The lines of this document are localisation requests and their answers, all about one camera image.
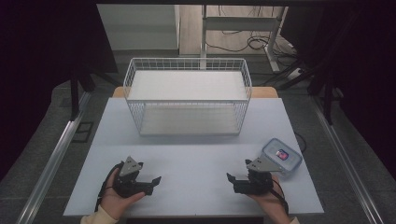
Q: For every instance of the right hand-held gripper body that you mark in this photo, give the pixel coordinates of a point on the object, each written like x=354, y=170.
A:
x=260, y=174

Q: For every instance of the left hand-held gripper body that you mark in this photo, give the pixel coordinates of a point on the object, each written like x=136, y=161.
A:
x=129, y=168

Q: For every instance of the clear container with blue lid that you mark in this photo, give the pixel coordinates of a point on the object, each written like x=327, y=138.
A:
x=291, y=161

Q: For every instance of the person's right hand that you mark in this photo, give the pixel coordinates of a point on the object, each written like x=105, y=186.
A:
x=271, y=202

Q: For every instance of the person's left hand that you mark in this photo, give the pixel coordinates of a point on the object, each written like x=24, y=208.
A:
x=116, y=202

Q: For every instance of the wooden table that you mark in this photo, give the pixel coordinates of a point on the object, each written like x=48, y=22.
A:
x=264, y=92

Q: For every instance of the black stand leg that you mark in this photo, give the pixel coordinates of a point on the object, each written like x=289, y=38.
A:
x=74, y=96

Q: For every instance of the white power strip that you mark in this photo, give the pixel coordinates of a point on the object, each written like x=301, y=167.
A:
x=294, y=74

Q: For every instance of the black curtain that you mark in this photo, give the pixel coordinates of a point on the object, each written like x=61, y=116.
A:
x=40, y=68
x=361, y=62

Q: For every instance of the white cabinet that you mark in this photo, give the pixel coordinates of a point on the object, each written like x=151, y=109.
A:
x=140, y=28

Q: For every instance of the metal floor rail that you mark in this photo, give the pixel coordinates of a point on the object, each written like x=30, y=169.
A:
x=345, y=158
x=53, y=158

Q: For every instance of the white metal desk frame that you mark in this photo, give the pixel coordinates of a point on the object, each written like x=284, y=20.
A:
x=239, y=23

